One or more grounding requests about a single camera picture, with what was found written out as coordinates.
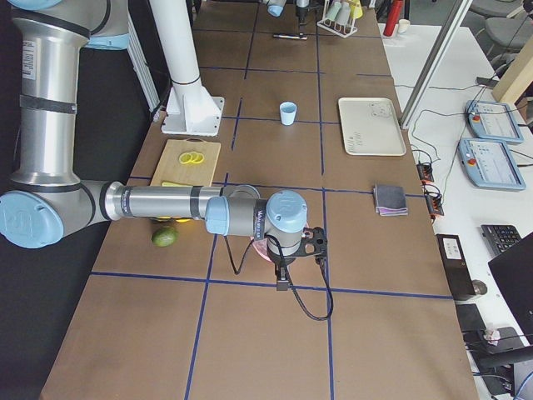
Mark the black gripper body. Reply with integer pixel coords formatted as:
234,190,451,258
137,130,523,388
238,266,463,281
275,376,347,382
268,249,296,280
295,0,309,21

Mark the steel muddler black tip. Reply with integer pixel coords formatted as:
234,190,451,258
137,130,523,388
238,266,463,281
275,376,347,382
272,33,308,41

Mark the light blue plastic cup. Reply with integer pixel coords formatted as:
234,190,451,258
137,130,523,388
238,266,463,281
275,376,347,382
279,102,297,126

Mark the small white cup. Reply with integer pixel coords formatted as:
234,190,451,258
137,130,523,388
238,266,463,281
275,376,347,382
396,18,411,34

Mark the pink bowl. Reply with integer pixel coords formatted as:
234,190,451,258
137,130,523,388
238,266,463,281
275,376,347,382
252,227,315,263

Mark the red bottle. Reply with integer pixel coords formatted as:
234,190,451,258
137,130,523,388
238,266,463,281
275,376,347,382
383,0,404,37

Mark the green avocado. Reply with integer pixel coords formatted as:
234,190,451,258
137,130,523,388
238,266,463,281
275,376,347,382
151,227,178,248

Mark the cream bear tray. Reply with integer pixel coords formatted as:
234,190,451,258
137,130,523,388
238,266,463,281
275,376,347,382
337,97,406,157

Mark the grey folded cloth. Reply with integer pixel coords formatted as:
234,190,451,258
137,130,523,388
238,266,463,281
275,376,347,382
373,184,408,217

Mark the lemon slices stack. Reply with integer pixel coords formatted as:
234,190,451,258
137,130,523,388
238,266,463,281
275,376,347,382
178,151,205,165

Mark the yellow plastic knife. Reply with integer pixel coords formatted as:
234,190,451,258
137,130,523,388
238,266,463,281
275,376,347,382
161,181,190,188

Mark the bamboo cutting board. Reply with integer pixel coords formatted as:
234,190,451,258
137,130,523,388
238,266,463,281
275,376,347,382
150,139,221,187

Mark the orange usb hub near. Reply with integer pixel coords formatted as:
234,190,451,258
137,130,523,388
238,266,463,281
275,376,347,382
423,184,444,220

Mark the orange usb hub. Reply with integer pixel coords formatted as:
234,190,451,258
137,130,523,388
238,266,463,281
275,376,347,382
423,184,444,220
416,162,434,183

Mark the orange usb hub far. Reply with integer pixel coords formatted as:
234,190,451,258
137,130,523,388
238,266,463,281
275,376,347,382
416,162,434,183

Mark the black box device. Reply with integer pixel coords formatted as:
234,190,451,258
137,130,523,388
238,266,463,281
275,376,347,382
436,234,476,301

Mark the computer mouse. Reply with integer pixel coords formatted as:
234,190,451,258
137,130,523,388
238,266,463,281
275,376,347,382
471,279,488,296

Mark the office chair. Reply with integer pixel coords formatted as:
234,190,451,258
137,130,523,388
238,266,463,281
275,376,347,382
470,1,532,53

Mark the far teach pendant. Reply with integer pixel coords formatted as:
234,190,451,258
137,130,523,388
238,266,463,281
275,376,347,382
466,100,524,144

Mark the teach pendant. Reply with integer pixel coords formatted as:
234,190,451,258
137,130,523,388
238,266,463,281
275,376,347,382
466,100,524,144
458,138,526,191

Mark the black keyboard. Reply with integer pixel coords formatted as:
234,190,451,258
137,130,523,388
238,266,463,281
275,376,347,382
481,224,521,256

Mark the near teach pendant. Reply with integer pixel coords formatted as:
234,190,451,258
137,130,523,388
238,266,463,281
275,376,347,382
458,138,526,191

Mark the black laptop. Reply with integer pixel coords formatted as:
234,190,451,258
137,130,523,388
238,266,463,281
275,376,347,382
489,233,533,335

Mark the wire cup rack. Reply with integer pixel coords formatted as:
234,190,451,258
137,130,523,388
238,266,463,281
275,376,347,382
316,0,363,38

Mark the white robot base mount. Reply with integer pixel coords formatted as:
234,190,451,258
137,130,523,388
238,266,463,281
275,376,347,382
150,0,225,137

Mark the aluminium frame post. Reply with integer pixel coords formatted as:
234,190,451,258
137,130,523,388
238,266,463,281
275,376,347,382
400,0,472,129

